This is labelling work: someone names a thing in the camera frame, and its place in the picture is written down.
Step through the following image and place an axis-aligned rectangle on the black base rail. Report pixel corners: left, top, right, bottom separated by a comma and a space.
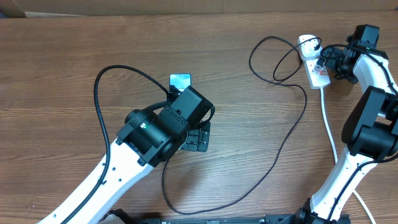
99, 208, 351, 224

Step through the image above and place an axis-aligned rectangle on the white charger plug adapter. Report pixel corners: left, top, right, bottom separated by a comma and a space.
297, 34, 322, 61

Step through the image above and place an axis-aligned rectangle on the Samsung Galaxy smartphone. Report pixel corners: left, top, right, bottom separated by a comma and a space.
169, 73, 192, 91

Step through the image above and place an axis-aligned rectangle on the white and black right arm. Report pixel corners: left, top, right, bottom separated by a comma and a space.
283, 24, 397, 223

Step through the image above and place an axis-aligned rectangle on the black USB charging cable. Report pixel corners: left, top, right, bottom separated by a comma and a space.
160, 35, 323, 216

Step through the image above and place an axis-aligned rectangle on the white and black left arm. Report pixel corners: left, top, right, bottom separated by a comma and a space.
41, 86, 215, 223

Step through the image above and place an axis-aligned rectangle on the white power strip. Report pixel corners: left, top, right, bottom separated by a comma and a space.
303, 58, 331, 90

